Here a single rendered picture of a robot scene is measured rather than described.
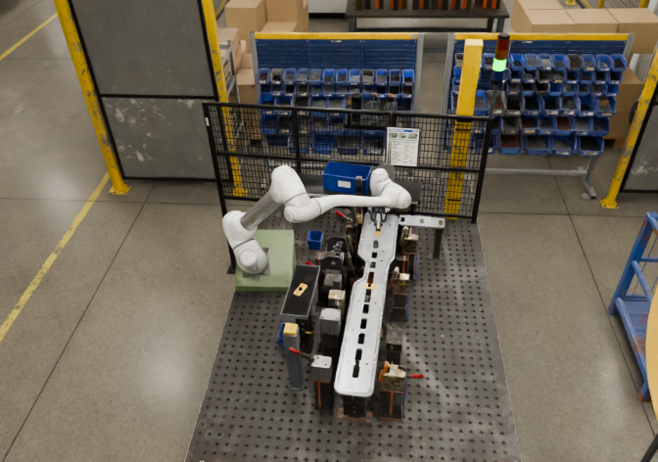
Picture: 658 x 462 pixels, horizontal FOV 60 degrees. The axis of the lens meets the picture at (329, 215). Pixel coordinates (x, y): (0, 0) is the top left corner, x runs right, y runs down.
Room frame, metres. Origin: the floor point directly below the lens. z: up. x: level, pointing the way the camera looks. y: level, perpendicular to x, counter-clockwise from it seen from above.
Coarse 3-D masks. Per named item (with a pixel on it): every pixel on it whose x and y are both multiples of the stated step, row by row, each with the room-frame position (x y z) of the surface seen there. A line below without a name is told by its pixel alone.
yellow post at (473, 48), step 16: (464, 48) 3.28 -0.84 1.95; (480, 48) 3.21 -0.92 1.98; (464, 64) 3.22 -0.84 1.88; (480, 64) 3.21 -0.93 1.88; (464, 80) 3.22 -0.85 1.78; (464, 96) 3.22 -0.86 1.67; (464, 112) 3.21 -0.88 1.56; (464, 128) 3.21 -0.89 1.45; (448, 176) 3.27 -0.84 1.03; (448, 192) 3.22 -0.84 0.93
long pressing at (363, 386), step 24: (384, 216) 2.89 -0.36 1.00; (360, 240) 2.67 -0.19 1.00; (384, 240) 2.66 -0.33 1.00; (384, 264) 2.45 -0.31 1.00; (360, 288) 2.26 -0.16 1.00; (384, 288) 2.26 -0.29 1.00; (360, 312) 2.08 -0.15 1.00; (360, 360) 1.77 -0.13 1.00; (336, 384) 1.64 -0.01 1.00; (360, 384) 1.63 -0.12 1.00
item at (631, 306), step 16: (656, 224) 2.78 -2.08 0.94; (640, 240) 2.85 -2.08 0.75; (640, 256) 2.85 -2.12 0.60; (656, 256) 2.88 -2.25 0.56; (624, 272) 2.89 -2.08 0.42; (640, 272) 2.74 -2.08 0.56; (624, 288) 2.85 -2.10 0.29; (624, 304) 2.80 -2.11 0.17; (640, 304) 2.81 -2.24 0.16; (624, 320) 2.66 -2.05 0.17; (640, 320) 2.66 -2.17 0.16; (640, 336) 2.52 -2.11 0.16; (640, 352) 2.36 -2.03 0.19; (640, 368) 2.26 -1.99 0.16; (640, 400) 2.12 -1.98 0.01
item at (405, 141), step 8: (392, 128) 3.26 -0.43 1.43; (400, 128) 3.25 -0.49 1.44; (408, 128) 3.24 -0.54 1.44; (416, 128) 3.23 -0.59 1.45; (392, 136) 3.26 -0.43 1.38; (400, 136) 3.25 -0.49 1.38; (408, 136) 3.24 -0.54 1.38; (416, 136) 3.23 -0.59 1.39; (392, 144) 3.26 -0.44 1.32; (400, 144) 3.25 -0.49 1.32; (408, 144) 3.24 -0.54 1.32; (416, 144) 3.23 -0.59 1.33; (392, 152) 3.26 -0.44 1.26; (400, 152) 3.25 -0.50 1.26; (408, 152) 3.24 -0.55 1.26; (416, 152) 3.23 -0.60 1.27; (392, 160) 3.26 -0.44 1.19; (400, 160) 3.25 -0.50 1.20; (408, 160) 3.24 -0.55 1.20; (416, 160) 3.23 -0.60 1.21
